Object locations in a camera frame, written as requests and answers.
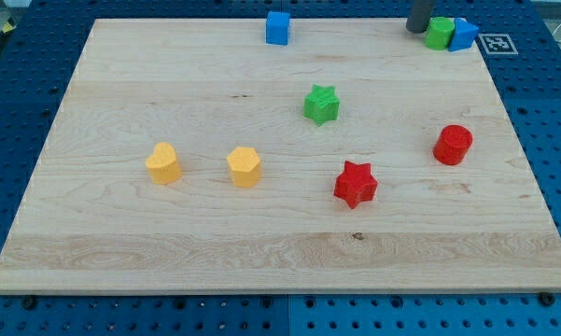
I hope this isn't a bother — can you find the blue cube block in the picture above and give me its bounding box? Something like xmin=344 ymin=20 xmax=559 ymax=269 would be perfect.
xmin=265 ymin=11 xmax=290 ymax=46

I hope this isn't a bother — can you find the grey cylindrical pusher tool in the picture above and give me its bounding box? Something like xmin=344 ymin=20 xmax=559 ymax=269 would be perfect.
xmin=405 ymin=0 xmax=437 ymax=34

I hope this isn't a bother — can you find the yellow hexagon block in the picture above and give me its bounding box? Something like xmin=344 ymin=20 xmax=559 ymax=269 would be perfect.
xmin=226 ymin=147 xmax=261 ymax=188

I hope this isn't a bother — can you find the yellow heart block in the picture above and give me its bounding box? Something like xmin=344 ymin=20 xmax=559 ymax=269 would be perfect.
xmin=146 ymin=142 xmax=182 ymax=185

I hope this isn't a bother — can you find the white fiducial marker tag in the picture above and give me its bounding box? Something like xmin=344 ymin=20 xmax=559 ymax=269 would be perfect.
xmin=479 ymin=34 xmax=518 ymax=56

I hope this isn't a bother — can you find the wooden board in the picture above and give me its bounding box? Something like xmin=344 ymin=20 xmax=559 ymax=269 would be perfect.
xmin=0 ymin=19 xmax=561 ymax=295

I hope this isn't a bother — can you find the red cylinder block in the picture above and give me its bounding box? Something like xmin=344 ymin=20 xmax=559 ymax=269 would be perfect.
xmin=432 ymin=124 xmax=473 ymax=165

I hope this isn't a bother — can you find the green star block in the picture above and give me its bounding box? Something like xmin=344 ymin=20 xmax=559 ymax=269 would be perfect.
xmin=303 ymin=84 xmax=340 ymax=126

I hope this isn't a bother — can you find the red star block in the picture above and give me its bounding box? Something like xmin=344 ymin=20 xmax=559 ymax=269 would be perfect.
xmin=333 ymin=161 xmax=378 ymax=209

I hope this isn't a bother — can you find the blue pentagon block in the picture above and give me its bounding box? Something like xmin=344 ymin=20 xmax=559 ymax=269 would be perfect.
xmin=448 ymin=18 xmax=479 ymax=52

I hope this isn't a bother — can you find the green cylinder block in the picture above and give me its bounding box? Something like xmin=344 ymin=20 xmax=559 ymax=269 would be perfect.
xmin=425 ymin=17 xmax=455 ymax=50

